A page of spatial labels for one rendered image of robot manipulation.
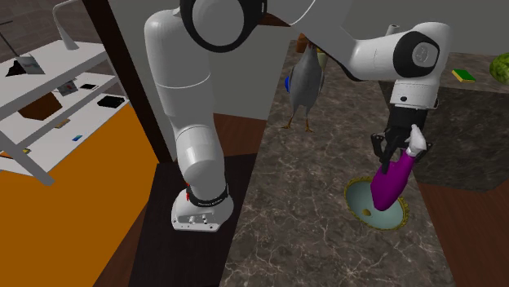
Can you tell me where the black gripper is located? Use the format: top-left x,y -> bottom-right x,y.
370,104 -> 434,175

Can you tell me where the purple bottle with white cap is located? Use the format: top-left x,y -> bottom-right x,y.
370,123 -> 428,212

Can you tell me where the pale green gold-rimmed plate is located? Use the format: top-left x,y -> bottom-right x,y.
343,176 -> 410,232

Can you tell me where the green and yellow sponge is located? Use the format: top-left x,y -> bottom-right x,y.
451,68 -> 477,84

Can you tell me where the grey bird figure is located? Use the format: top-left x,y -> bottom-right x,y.
281,41 -> 327,134

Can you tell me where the green watermelon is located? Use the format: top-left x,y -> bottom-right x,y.
489,53 -> 509,85

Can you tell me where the dark robot stand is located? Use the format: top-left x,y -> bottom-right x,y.
127,152 -> 260,287

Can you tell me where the white shelf unit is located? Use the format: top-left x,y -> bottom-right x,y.
0,0 -> 132,187

